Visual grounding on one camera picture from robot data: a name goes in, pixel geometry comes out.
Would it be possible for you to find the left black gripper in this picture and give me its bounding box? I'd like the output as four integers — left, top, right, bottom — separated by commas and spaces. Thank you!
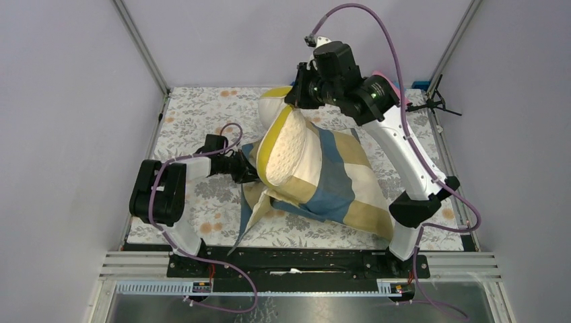
217, 149, 263, 184

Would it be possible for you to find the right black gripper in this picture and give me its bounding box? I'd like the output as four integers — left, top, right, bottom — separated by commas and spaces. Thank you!
286, 60, 342, 108

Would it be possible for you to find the white textured pillow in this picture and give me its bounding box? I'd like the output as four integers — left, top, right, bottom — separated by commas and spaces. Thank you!
256, 86, 306, 187

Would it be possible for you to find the plaid blue beige pillowcase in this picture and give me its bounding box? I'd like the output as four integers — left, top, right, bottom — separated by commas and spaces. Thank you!
227, 116, 396, 257

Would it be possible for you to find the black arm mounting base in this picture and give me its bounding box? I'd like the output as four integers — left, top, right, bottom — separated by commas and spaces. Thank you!
166, 246, 430, 293

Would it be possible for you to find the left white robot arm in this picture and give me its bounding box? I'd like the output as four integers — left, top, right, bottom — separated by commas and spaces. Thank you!
129, 134, 259, 277

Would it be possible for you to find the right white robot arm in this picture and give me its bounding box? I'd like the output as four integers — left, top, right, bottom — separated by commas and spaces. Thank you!
285, 36, 459, 277

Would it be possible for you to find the pink wedge block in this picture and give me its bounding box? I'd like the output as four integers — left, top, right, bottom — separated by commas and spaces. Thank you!
372, 71, 410, 106

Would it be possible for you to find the floral patterned table cloth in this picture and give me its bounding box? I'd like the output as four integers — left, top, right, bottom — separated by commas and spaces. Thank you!
127, 87, 464, 251

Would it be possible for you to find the blue block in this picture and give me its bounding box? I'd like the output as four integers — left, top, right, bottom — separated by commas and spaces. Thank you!
411, 81, 431, 92

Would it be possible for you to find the black small tripod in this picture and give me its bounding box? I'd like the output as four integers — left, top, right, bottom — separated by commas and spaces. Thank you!
407, 74, 462, 116

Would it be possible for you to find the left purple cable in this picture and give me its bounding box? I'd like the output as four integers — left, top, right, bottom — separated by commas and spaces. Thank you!
147, 122, 260, 314

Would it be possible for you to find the purple cable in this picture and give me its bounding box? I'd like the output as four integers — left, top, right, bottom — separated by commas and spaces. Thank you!
304, 3, 483, 323
147, 122, 260, 314

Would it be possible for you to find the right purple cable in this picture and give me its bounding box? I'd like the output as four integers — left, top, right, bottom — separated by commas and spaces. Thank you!
304, 3, 483, 323

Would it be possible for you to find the aluminium rail front frame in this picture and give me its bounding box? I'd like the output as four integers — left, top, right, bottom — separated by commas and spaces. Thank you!
100, 250, 501, 281

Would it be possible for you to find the right aluminium frame post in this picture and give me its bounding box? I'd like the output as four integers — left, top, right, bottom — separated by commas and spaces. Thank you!
427, 0, 483, 93

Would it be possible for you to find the aluminium frame post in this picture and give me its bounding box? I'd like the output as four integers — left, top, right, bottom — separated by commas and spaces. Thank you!
111, 0, 170, 96
427, 0, 483, 93

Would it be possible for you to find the left aluminium frame post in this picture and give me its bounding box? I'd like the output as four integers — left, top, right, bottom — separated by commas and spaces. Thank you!
111, 0, 170, 96

